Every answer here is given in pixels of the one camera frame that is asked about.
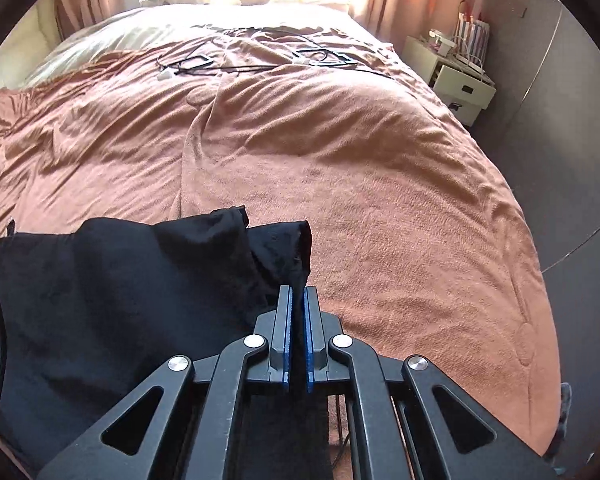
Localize cream bed sheet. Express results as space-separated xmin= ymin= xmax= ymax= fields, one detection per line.
xmin=27 ymin=2 xmax=366 ymax=86

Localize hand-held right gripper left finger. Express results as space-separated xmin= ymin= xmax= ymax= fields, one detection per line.
xmin=37 ymin=285 xmax=295 ymax=480

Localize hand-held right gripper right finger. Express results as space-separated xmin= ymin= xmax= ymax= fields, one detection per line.
xmin=304 ymin=286 xmax=556 ymax=480

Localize striped gift bag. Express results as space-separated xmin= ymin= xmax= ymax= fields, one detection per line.
xmin=452 ymin=0 xmax=491 ymax=68

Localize white padded headboard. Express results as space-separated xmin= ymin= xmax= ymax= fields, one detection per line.
xmin=30 ymin=0 xmax=63 ymax=56

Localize black pants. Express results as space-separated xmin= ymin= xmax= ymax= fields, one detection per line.
xmin=0 ymin=205 xmax=331 ymax=480

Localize black square frame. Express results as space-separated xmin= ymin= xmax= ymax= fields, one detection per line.
xmin=165 ymin=52 xmax=216 ymax=75
xmin=292 ymin=47 xmax=361 ymax=68

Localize small white box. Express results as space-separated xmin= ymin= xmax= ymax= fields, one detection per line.
xmin=427 ymin=30 xmax=456 ymax=56

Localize brown blanket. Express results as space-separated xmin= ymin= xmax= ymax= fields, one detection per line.
xmin=0 ymin=25 xmax=566 ymax=461

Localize white nightstand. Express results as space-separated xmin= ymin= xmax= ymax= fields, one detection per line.
xmin=404 ymin=35 xmax=498 ymax=128

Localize thin black cable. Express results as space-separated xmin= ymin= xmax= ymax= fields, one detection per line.
xmin=155 ymin=25 xmax=396 ymax=78

